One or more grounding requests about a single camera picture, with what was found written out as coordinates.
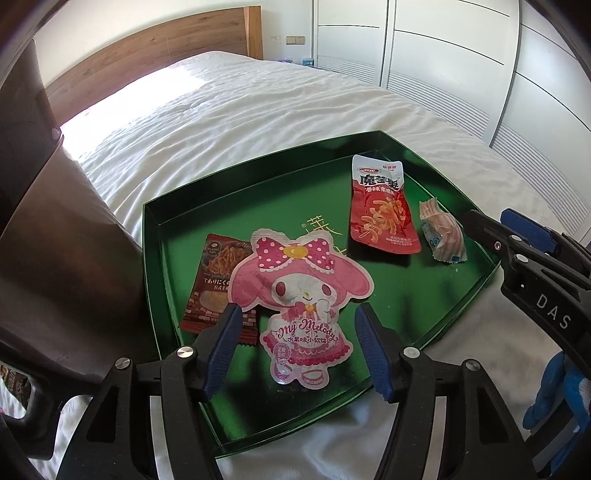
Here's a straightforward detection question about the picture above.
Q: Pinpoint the person's right hand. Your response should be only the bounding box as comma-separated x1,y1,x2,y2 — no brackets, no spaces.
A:
529,351,591,432

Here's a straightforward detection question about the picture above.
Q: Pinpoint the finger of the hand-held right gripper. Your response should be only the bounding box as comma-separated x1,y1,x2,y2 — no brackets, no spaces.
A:
500,209,591,278
462,210,527,278

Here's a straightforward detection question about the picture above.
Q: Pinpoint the pink character candy packet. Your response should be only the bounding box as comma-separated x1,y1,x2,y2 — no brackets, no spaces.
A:
229,228,375,386

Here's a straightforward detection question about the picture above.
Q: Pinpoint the large red snack packet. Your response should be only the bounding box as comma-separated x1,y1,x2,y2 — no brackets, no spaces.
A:
348,154,423,254

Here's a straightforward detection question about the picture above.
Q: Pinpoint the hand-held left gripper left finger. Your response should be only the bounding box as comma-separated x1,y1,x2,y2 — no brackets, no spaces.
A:
55,304,244,480

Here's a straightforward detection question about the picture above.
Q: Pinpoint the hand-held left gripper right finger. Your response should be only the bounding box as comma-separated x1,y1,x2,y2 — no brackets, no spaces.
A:
353,304,536,480

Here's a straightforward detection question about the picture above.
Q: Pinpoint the white wardrobe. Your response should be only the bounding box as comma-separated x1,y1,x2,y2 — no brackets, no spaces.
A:
311,0,591,241

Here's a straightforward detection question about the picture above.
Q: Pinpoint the wooden headboard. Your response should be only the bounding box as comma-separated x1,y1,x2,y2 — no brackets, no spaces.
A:
44,6,264,127

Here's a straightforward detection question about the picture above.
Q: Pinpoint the pink striped snack packet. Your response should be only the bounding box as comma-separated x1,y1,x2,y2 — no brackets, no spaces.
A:
419,198,466,265

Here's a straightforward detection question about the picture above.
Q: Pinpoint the dark red noodle snack packet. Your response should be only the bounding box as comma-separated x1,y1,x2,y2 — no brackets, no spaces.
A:
179,234,259,346

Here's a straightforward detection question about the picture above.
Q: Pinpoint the black and brown kettle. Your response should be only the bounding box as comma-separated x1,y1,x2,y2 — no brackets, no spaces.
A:
0,37,158,453

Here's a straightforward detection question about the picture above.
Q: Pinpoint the green tray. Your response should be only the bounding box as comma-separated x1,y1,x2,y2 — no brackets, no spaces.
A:
142,130,502,460

